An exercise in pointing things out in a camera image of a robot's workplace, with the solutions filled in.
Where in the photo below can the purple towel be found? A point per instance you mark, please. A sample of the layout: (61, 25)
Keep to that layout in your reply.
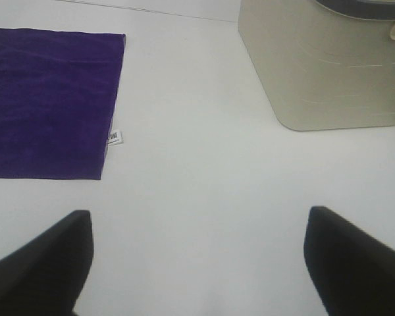
(58, 92)

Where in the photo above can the beige storage bin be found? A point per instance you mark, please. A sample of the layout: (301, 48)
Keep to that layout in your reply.
(324, 64)

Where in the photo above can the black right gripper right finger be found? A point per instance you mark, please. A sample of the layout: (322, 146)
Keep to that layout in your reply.
(353, 273)

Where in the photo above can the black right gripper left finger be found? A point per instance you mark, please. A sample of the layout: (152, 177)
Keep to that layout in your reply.
(47, 275)

